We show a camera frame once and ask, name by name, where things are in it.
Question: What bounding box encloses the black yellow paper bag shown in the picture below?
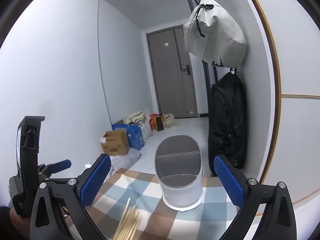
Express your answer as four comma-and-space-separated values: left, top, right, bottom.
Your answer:
154, 115, 165, 132

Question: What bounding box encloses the bunch of wooden chopsticks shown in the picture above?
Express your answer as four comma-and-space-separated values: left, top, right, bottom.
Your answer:
117, 197, 142, 240

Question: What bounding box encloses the person's left hand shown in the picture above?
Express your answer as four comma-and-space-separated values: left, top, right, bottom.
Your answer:
10, 207, 33, 239

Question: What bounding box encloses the white plastic sack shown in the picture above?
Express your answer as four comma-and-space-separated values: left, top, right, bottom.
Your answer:
140, 110, 153, 140

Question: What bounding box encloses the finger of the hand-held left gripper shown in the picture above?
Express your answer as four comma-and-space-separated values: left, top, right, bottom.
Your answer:
37, 159, 72, 178

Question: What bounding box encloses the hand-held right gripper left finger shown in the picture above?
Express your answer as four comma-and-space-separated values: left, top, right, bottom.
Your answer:
29, 153, 112, 240

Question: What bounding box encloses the brown cardboard box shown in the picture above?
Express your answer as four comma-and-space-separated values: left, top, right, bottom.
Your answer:
101, 129, 130, 156

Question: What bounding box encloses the light grey hanging bag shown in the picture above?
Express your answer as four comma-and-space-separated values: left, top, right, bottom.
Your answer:
184, 0, 247, 68

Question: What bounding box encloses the checked tablecloth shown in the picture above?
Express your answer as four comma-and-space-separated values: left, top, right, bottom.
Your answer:
60, 167, 265, 240

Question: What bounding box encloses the blue carton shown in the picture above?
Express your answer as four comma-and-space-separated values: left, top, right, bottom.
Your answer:
112, 122, 145, 151

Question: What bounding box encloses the beige folded cloth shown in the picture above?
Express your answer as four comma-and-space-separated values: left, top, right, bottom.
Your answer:
126, 111, 145, 124

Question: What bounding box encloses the black backpack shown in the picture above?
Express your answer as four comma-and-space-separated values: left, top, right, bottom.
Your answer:
208, 72, 248, 177

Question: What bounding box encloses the grey door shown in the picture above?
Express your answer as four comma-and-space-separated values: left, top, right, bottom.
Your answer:
146, 25, 198, 119

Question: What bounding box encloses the white utensil holder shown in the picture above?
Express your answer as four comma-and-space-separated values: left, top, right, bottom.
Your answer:
154, 135, 204, 211

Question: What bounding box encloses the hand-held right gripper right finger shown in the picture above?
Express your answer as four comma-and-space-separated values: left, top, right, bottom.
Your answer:
213, 154, 297, 240

